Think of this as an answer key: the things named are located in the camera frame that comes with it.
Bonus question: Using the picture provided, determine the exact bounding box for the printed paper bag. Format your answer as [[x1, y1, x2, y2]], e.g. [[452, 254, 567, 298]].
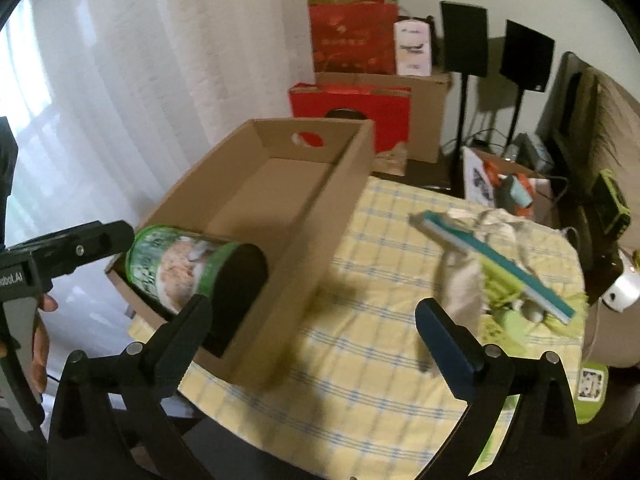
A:
[[462, 146, 552, 221]]

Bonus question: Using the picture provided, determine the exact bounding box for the yellow checked tablecloth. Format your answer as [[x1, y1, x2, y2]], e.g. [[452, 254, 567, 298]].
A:
[[129, 177, 587, 461]]

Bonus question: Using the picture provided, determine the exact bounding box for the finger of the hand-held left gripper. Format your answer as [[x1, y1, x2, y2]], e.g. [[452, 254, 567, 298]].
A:
[[30, 219, 137, 282]]

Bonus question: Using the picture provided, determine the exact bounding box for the grey electronic device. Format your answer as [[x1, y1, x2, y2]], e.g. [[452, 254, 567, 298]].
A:
[[515, 132, 556, 173]]

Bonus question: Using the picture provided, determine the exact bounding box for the white rounded device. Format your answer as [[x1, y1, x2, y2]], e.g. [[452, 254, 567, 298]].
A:
[[602, 271, 640, 312]]

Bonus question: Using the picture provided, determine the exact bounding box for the green labelled food can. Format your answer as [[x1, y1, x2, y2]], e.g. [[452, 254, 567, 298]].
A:
[[125, 225, 271, 357]]

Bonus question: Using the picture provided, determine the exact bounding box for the brown sofa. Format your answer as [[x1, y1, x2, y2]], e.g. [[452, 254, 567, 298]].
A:
[[537, 51, 640, 367]]

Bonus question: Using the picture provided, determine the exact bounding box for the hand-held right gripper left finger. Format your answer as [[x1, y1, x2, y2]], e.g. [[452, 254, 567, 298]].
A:
[[47, 294, 216, 480]]

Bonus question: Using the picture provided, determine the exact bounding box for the red box with black oval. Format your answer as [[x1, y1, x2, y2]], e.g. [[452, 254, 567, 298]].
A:
[[288, 82, 412, 161]]

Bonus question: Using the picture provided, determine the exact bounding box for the green radio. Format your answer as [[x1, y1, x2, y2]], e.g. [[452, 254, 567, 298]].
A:
[[592, 169, 632, 248]]

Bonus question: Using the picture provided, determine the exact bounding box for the black speaker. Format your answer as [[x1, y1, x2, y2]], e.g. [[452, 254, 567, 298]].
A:
[[500, 20, 556, 95], [440, 1, 490, 77]]

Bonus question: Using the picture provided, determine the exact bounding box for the red gift bag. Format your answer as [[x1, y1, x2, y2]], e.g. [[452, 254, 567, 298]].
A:
[[309, 4, 400, 76]]

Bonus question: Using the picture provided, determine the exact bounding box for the person's left hand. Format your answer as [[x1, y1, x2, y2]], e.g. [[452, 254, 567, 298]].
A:
[[30, 294, 59, 393]]

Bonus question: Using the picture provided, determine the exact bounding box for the white floral cloth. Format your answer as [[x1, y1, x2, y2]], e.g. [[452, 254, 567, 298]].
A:
[[434, 207, 540, 333]]

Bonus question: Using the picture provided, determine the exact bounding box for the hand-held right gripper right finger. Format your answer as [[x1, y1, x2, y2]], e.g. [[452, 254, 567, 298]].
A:
[[415, 297, 583, 480]]

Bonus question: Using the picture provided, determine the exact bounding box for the large brown cardboard box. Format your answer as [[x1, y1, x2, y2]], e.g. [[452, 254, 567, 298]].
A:
[[315, 72, 452, 163]]

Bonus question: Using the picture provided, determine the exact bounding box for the orange and teal toy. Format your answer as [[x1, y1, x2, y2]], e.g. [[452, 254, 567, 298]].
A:
[[487, 160, 540, 217]]

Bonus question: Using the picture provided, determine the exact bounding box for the white sheer curtain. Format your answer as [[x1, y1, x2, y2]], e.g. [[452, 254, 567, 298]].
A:
[[0, 0, 321, 321]]

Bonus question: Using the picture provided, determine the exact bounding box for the white printed carton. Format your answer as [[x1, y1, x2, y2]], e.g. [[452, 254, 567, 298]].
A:
[[394, 19, 434, 77]]

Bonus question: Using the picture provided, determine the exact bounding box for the teal notebook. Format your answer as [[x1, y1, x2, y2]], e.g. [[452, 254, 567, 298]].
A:
[[410, 210, 576, 326]]

